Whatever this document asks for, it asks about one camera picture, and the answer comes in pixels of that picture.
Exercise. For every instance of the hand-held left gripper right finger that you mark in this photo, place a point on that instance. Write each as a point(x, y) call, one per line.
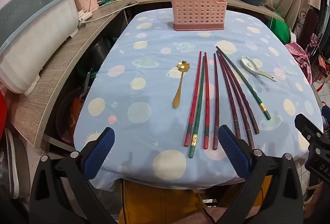
point(233, 151)

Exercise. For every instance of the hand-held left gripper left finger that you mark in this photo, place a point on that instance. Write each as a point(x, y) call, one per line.
point(99, 153)

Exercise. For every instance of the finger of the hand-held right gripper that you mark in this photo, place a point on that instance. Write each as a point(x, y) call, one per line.
point(308, 127)

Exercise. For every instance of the green chopstick gold band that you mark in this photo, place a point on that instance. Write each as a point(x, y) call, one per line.
point(197, 110)
point(238, 77)

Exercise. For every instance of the red chopstick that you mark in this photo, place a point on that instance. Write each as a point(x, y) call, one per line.
point(205, 100)
point(193, 97)

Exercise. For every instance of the dark maroon chopstick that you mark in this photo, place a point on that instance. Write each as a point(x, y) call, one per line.
point(215, 100)
point(251, 120)
point(234, 120)
point(243, 120)

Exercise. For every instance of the red plastic basket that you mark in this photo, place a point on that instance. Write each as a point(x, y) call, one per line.
point(65, 115)

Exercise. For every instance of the pink floral cloth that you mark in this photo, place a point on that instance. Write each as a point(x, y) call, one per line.
point(299, 61)

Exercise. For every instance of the yellow stool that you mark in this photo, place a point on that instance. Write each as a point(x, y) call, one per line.
point(154, 203)

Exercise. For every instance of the gold flower spoon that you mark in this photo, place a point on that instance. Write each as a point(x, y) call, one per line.
point(179, 87)

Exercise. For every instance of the white ceramic soup spoon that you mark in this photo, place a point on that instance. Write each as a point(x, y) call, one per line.
point(248, 64)

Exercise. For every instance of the blue printed tablecloth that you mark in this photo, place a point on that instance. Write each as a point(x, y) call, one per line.
point(154, 71)

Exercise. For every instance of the large steel pot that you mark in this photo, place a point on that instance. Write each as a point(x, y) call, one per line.
point(99, 53)

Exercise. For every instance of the dark wooden chair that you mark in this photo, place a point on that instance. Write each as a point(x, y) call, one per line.
point(309, 27)

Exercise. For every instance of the green plastic bag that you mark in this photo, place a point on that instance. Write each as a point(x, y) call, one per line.
point(279, 27)

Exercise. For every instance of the white dish box blue lid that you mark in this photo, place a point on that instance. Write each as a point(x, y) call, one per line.
point(38, 40)

